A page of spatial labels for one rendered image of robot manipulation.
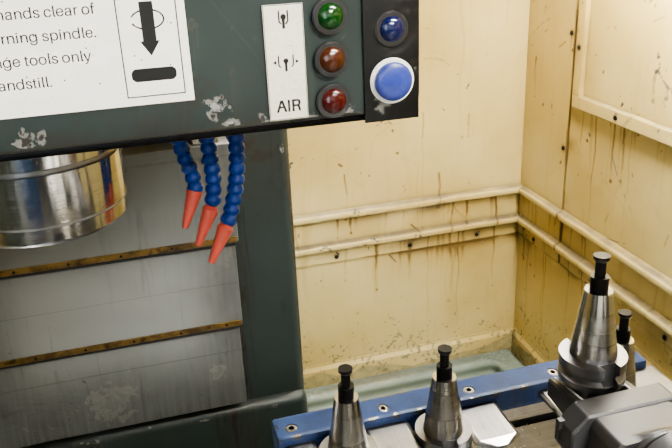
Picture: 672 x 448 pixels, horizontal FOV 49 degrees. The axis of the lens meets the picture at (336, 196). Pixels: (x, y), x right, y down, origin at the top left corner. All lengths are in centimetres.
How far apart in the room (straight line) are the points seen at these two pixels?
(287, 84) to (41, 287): 83
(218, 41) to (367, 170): 122
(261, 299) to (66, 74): 91
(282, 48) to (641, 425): 44
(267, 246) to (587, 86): 74
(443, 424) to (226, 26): 49
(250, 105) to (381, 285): 135
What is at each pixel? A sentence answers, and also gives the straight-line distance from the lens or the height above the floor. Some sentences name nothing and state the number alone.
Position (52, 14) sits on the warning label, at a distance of 55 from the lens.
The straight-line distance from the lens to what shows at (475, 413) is 91.
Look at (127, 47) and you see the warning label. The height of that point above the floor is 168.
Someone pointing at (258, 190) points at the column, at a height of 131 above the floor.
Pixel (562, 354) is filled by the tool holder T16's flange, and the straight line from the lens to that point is 76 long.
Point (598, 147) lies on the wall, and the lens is 163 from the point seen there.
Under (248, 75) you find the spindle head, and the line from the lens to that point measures 56.
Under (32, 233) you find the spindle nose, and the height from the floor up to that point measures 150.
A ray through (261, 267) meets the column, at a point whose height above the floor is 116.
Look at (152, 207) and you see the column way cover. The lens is 125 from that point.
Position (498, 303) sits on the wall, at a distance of 206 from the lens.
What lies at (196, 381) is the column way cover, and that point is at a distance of 143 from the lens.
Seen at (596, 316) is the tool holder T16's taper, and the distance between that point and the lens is 73.
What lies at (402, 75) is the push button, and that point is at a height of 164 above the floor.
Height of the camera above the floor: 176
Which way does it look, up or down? 21 degrees down
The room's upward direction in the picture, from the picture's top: 2 degrees counter-clockwise
